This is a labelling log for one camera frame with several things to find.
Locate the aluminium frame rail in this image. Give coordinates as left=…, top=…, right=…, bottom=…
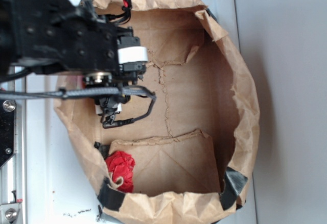
left=0, top=65, right=27, bottom=224

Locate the brown paper bag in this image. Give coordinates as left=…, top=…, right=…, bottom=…
left=54, top=0, right=260, bottom=223

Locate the grey braided cable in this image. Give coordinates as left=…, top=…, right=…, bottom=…
left=0, top=86, right=156, bottom=129

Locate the white plastic tray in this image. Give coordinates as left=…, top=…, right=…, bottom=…
left=24, top=0, right=258, bottom=223

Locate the black metal bracket plate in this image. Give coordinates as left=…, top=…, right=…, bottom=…
left=0, top=96, right=16, bottom=168

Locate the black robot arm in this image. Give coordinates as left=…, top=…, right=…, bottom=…
left=1, top=0, right=156, bottom=129

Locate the red crumpled plastic ball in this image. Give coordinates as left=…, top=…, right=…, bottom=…
left=105, top=151, right=135, bottom=193

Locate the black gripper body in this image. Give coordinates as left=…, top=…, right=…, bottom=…
left=95, top=95, right=133, bottom=129

